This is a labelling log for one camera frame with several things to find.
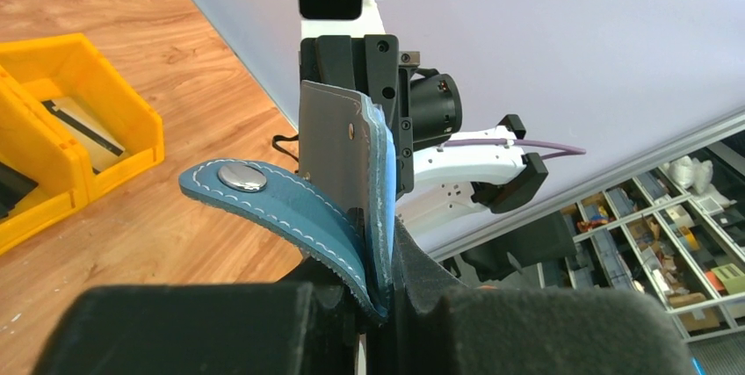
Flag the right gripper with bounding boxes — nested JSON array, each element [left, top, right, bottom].
[[299, 34, 421, 198]]

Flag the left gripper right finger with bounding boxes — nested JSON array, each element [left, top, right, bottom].
[[372, 223, 695, 374]]

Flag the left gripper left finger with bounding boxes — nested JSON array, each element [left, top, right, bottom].
[[33, 259, 358, 374]]

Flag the grey credit card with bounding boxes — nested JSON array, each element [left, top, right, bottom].
[[299, 81, 369, 213]]

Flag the blue leather card holder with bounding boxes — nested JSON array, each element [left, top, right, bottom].
[[178, 96, 397, 324]]

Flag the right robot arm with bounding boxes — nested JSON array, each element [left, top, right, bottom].
[[300, 35, 548, 234]]

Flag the cards in right bin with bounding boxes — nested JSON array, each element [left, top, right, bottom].
[[41, 97, 130, 174]]

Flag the black card in middle bin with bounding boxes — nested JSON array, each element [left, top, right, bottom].
[[1, 162, 43, 220]]

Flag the black office chair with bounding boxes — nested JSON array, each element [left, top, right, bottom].
[[440, 212, 575, 289]]

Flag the parts storage rack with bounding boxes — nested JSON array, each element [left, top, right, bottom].
[[536, 133, 744, 342]]

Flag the right yellow bin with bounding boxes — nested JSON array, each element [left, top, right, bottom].
[[1, 33, 165, 201]]

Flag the yellow bin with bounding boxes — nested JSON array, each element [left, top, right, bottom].
[[1, 33, 165, 201], [1, 69, 89, 253]]

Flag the middle yellow bin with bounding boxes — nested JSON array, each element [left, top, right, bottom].
[[1, 69, 89, 253]]

